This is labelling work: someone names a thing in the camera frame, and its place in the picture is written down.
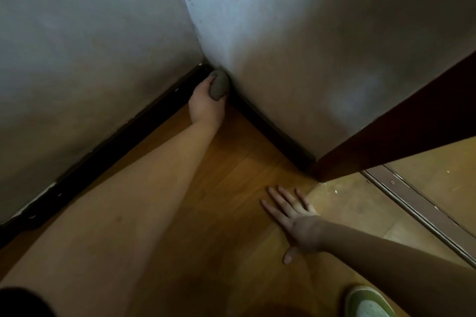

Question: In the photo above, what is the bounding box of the person's left hand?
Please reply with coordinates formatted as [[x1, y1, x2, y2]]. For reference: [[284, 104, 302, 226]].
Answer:
[[188, 74, 228, 130]]

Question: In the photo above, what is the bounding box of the dark brown wooden door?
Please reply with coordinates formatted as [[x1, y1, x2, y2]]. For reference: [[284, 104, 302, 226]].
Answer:
[[312, 51, 476, 183]]

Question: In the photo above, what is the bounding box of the person's left forearm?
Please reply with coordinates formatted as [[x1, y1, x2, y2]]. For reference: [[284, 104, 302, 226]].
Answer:
[[0, 120, 221, 317]]

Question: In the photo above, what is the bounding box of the grey cleaning cloth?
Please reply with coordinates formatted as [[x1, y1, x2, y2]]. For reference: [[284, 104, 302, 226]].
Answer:
[[208, 69, 231, 101]]

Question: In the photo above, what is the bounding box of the brown door threshold strip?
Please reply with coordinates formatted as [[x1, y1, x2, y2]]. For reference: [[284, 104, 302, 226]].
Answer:
[[361, 164, 476, 269]]

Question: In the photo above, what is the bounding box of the long black baseboard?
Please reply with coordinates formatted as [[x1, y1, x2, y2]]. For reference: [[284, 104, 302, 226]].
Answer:
[[0, 62, 213, 250]]

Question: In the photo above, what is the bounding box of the green and white shoe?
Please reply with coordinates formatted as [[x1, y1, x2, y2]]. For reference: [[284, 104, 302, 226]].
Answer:
[[344, 285, 398, 317]]

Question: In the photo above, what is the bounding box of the person's right forearm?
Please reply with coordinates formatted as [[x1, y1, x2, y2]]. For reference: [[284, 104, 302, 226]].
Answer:
[[319, 216, 476, 317]]

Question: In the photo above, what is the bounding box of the person's right hand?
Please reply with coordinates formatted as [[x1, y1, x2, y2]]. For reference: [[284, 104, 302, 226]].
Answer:
[[260, 186, 328, 265]]

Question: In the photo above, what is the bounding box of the short black baseboard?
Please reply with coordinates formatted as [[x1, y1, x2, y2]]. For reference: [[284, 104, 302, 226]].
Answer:
[[222, 91, 317, 180]]

